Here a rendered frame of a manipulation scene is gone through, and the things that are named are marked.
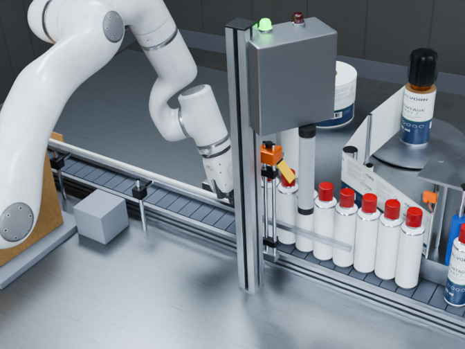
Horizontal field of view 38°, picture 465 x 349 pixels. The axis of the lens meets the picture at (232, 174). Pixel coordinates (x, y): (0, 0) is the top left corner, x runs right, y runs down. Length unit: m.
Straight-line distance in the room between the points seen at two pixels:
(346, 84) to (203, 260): 0.75
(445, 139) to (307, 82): 0.89
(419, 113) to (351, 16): 2.47
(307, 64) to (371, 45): 3.17
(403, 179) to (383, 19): 2.52
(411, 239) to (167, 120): 0.63
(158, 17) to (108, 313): 0.69
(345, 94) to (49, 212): 0.96
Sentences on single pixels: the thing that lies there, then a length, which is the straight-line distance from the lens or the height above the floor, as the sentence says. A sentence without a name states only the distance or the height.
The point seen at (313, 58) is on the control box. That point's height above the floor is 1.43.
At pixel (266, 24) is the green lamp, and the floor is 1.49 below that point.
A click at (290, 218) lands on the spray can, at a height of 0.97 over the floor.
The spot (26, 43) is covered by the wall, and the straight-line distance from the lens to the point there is 4.44.
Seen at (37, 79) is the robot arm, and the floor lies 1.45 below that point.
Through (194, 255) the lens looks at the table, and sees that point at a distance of 1.78.
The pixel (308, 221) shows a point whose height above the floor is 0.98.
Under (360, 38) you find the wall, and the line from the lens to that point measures 4.50.
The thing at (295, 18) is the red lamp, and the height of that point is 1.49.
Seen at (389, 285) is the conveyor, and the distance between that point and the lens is 1.63.
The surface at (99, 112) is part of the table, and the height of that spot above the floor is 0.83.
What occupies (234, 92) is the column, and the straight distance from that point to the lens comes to 1.36.
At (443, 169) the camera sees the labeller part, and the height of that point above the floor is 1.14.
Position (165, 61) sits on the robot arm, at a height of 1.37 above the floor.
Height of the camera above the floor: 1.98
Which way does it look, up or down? 34 degrees down
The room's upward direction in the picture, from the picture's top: 3 degrees counter-clockwise
